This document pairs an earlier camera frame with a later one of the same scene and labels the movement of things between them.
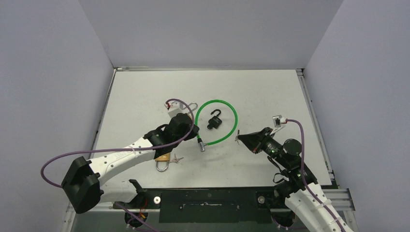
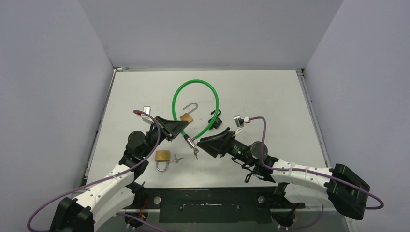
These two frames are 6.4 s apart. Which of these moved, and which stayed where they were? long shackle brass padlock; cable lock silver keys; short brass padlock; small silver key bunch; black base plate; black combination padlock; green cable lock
Moved: cable lock silver keys; green cable lock
Stayed: long shackle brass padlock; black combination padlock; black base plate; small silver key bunch; short brass padlock
